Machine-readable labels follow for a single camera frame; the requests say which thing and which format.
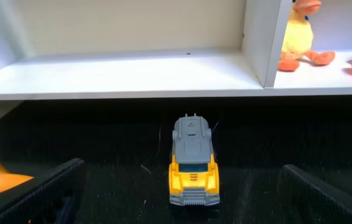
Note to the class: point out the grey and yellow toy truck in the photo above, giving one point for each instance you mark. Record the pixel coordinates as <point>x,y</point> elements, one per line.
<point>193,146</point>

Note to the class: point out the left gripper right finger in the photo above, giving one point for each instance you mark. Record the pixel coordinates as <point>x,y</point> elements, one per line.
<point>316,202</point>

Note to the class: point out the white shelf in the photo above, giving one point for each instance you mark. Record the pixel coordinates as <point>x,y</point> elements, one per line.
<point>132,71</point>

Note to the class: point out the yellow plush duck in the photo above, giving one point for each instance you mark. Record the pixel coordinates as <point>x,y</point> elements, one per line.
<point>297,37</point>

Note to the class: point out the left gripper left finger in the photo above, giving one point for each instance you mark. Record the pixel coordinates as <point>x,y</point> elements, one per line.
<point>23,202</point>

